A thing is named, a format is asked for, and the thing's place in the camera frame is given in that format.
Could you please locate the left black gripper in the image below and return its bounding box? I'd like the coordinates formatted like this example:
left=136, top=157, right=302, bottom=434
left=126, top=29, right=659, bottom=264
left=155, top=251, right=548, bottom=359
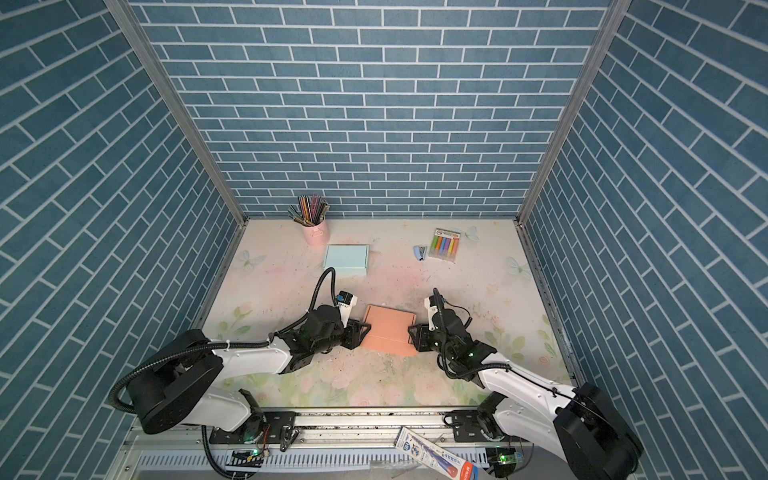
left=312, top=317, right=374, bottom=357

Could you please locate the pink paper box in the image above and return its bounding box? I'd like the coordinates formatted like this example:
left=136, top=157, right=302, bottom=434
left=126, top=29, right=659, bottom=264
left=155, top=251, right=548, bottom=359
left=361, top=305, right=417, bottom=357

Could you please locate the mint green paper box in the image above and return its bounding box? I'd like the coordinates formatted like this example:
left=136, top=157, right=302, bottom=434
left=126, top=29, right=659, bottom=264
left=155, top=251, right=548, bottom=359
left=323, top=244, right=369, bottom=277

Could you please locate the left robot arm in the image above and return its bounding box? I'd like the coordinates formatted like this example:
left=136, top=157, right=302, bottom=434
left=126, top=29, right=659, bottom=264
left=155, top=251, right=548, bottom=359
left=107, top=290, right=371, bottom=434

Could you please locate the white red toothpaste box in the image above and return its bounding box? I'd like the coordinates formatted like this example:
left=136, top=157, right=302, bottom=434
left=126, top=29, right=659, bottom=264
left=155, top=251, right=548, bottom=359
left=395, top=427, right=479, bottom=480

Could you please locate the clear case of markers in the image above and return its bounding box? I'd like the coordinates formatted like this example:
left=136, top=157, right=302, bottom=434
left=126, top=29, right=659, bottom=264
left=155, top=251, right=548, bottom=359
left=427, top=228, right=461, bottom=263

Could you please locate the pink pencil cup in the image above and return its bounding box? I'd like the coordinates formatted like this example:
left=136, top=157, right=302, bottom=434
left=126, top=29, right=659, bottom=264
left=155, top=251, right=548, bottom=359
left=302, top=220, right=330, bottom=247

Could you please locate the bundle of coloured pencils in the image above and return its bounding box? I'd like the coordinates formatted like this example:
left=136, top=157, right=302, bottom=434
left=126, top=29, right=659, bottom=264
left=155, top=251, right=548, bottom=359
left=288, top=195, right=330, bottom=227

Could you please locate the right green circuit board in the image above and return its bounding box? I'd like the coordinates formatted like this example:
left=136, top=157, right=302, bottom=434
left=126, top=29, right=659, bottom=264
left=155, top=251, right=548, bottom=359
left=485, top=447, right=522, bottom=479

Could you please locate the green circuit board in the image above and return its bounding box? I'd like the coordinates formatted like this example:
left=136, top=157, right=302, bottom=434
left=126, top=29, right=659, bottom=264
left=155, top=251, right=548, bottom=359
left=227, top=449, right=268, bottom=469
left=485, top=447, right=522, bottom=479

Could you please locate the left green circuit board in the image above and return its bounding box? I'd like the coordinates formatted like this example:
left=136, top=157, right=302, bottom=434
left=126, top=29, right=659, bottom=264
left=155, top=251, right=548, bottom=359
left=227, top=449, right=268, bottom=469

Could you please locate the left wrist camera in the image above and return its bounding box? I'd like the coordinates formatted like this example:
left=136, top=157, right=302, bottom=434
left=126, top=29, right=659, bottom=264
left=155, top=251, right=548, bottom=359
left=335, top=291, right=357, bottom=328

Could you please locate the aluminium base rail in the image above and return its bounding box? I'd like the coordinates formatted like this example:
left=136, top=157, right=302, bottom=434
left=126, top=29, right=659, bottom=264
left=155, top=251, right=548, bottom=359
left=109, top=407, right=543, bottom=479

